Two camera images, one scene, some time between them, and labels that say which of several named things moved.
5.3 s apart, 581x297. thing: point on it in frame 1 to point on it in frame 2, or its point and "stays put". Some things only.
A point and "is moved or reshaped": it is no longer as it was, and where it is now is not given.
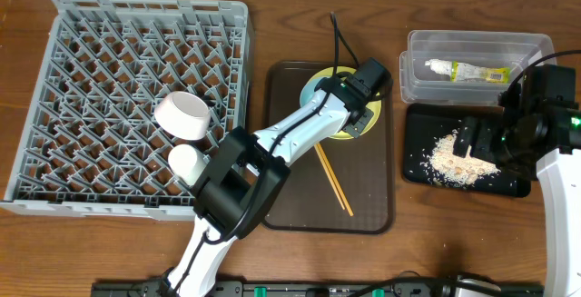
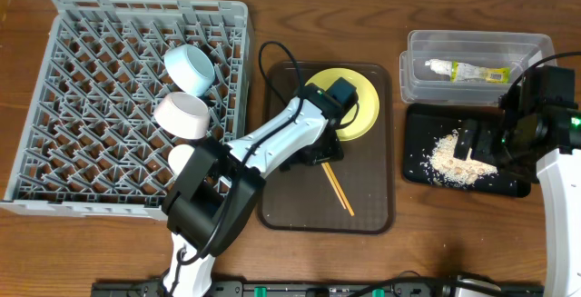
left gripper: [362, 123] to [336, 152]
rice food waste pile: [461, 170] stays put
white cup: [187, 162] stays put
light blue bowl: [308, 90] is moved or reshaped
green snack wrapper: [459, 72] stays put
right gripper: [480, 146] stays put
